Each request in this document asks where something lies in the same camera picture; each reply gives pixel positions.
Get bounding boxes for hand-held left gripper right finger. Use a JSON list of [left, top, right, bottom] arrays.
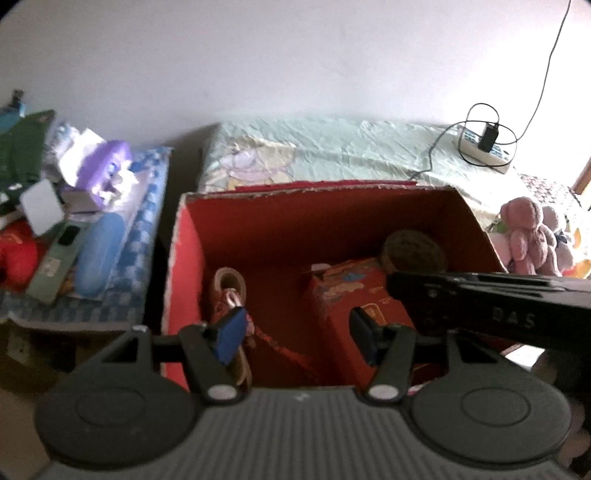
[[349, 307, 502, 407]]

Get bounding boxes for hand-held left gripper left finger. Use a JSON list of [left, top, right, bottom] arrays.
[[95, 307, 252, 407]]

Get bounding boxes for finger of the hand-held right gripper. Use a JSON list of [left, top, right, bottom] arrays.
[[387, 271, 462, 333]]

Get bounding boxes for red and white knotted cord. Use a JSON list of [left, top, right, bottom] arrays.
[[224, 288, 324, 386]]

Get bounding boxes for small red printed box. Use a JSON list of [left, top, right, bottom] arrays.
[[302, 257, 419, 386]]

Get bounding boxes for small woven basket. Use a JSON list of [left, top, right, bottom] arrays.
[[381, 230, 448, 278]]

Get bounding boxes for red cardboard box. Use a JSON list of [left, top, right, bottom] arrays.
[[161, 181, 509, 388]]

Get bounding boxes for yellow plush toy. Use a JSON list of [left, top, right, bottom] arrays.
[[566, 226, 591, 280]]

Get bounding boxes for pink plush toy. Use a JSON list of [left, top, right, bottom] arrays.
[[492, 231, 513, 268]]

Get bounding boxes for mauve teddy bear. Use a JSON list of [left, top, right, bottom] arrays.
[[501, 197, 559, 276]]

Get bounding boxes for dark patterned cloth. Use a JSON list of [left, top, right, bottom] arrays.
[[519, 173, 585, 217]]

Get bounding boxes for blue checked cloth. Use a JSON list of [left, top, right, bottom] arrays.
[[0, 147, 172, 326]]

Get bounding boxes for blue glasses case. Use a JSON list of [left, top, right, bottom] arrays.
[[74, 213, 127, 299]]

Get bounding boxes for black charger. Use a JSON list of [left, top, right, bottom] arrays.
[[478, 122, 498, 153]]

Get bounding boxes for pale printed bed sheet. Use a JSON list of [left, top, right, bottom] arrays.
[[196, 115, 591, 278]]

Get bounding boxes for green phone box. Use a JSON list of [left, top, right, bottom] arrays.
[[25, 220, 89, 304]]

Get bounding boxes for red plush toy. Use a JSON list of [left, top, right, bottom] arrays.
[[0, 220, 41, 292]]

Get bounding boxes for white square box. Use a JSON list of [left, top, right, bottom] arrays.
[[21, 180, 64, 236]]

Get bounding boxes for white paper packets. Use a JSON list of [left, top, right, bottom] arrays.
[[46, 122, 107, 185]]

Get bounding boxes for green cloth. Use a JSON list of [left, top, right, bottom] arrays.
[[0, 110, 56, 195]]

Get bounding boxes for blue bag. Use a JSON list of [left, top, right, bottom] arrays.
[[0, 90, 26, 134]]

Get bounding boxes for grey power strip cable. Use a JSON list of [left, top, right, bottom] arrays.
[[510, 0, 573, 144]]

